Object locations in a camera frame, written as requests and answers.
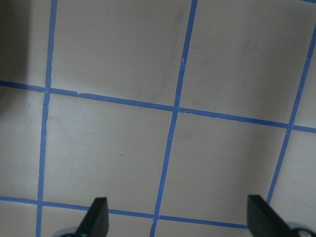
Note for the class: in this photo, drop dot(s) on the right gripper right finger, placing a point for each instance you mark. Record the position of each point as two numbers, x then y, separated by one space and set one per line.
263 221

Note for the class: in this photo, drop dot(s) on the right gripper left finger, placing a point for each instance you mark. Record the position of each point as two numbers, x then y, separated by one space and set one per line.
96 220

